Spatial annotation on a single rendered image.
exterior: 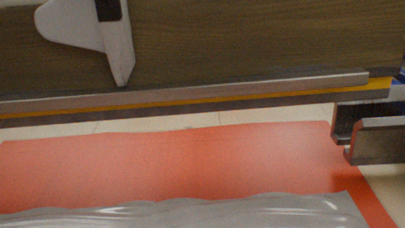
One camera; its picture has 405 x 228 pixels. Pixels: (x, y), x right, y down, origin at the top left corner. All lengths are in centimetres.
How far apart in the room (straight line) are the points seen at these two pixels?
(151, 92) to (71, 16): 7
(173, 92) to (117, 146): 19
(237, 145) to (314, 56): 17
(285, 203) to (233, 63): 14
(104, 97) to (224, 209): 14
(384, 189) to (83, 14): 30
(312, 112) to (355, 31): 22
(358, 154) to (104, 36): 24
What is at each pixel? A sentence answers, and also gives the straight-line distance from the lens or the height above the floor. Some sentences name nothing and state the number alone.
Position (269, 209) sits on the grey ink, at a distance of 32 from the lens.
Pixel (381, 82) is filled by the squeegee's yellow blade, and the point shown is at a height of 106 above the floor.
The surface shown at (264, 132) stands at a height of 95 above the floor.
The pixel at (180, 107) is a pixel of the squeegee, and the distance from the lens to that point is 29.
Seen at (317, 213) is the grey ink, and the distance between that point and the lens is 32.
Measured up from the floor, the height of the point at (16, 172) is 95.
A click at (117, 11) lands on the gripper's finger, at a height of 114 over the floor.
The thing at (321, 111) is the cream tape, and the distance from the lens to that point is 49.
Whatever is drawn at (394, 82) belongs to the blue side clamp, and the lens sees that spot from 49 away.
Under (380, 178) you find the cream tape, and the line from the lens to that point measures 38.
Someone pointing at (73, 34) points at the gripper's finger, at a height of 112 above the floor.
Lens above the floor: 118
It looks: 28 degrees down
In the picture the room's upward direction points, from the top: 4 degrees counter-clockwise
